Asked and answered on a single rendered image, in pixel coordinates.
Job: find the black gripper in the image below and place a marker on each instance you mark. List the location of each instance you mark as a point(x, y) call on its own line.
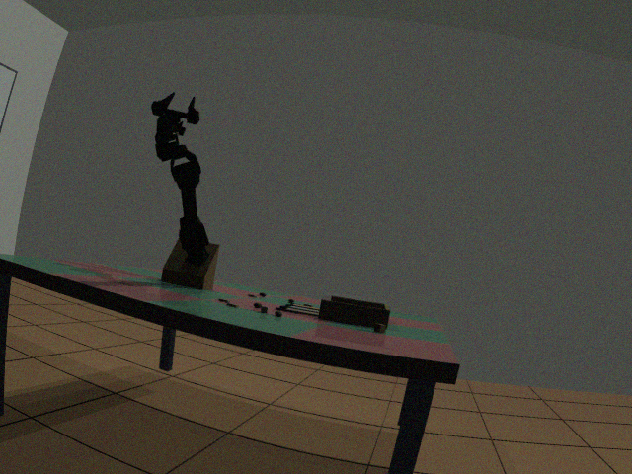
point(159, 108)

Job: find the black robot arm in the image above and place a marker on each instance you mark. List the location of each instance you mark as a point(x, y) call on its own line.
point(192, 234)

